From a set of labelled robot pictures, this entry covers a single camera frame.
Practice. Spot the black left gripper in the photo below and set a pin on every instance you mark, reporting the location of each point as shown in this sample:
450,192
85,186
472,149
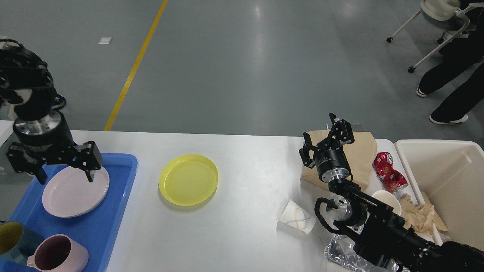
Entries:
48,141

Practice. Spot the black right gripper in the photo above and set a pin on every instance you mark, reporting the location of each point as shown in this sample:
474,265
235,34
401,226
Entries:
329,157

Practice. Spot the pink mug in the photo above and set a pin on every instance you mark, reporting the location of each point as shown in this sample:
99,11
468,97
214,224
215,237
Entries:
59,253

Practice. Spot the yellow plastic plate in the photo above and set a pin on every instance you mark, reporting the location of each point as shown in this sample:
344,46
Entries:
188,180

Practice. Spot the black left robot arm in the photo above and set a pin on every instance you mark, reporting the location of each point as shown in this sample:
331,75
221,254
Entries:
26,83

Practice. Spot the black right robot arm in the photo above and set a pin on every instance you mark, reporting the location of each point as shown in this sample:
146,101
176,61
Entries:
378,233

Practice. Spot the pink plate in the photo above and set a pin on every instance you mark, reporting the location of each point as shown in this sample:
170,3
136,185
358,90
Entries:
69,194

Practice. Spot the brown paper bag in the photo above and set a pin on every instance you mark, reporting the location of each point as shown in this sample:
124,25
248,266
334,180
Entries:
359,154

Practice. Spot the blue plastic tray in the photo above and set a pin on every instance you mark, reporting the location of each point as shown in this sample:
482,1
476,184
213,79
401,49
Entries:
96,230

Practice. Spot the crushed red can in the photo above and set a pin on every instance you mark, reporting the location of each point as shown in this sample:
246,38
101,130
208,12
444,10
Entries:
392,180

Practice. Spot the flattened white paper cup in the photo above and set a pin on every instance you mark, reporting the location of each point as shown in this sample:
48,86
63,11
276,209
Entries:
297,217

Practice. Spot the teal mug yellow inside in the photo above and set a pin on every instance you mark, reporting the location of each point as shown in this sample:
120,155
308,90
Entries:
18,242

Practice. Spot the crumpled aluminium foil tray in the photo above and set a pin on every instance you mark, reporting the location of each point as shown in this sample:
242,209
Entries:
340,252

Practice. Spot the crumpled brown paper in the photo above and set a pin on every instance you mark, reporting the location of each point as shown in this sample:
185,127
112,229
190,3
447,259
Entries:
421,217

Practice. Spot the beige plastic bin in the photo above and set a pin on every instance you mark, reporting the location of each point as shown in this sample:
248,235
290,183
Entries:
451,173

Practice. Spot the person in black trousers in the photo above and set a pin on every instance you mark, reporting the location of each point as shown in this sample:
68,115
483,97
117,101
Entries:
458,55

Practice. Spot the white office chair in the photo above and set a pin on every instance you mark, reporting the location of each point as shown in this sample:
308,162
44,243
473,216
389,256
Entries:
443,14

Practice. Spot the white folding table frame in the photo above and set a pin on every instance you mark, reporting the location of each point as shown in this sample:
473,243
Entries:
5,130

